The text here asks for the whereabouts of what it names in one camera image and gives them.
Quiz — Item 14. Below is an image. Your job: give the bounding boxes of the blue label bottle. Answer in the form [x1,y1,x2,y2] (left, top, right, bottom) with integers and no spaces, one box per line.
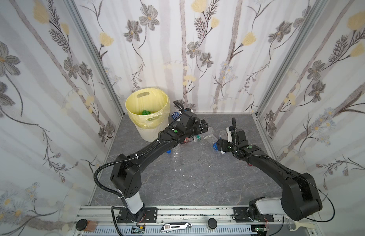
[213,140,225,154]

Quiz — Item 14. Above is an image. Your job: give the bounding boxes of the green soda bottle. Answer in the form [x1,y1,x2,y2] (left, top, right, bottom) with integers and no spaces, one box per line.
[140,110,153,116]

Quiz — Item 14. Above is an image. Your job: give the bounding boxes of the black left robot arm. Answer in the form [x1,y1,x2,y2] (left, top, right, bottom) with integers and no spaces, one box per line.
[93,101,209,222]

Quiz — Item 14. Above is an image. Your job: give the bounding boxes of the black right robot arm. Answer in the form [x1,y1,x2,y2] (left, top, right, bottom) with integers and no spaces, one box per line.
[217,118,323,221]

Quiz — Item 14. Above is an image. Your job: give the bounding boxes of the white bin with yellow liner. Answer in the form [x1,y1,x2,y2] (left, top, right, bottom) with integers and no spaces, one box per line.
[125,88,170,142]

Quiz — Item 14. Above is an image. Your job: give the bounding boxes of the red orange tea bottle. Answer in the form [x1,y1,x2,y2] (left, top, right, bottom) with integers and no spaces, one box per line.
[184,137,194,143]

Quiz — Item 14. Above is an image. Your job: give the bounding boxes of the clear crushed bottle white cap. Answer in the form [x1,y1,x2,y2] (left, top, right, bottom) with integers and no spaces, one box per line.
[171,145,181,165]

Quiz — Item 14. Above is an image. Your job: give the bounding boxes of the black round knob centre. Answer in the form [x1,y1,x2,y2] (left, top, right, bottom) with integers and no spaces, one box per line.
[207,218,217,230]

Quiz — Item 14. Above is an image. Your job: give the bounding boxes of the black round knob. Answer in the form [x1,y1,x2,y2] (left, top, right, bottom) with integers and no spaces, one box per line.
[75,219,88,231]
[207,218,217,230]

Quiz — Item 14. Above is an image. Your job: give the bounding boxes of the white peeler tool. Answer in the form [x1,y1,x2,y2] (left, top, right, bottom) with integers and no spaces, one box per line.
[287,218,316,232]

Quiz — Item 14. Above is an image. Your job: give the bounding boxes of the silver adjustable wrench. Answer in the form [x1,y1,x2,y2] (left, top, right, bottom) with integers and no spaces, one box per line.
[160,222,192,234]

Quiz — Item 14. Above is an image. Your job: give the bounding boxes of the black round knob left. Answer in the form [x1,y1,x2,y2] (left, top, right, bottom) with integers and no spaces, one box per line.
[75,219,88,231]

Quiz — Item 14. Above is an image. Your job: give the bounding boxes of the aluminium mounting rail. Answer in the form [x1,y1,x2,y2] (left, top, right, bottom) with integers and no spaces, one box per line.
[74,206,322,236]

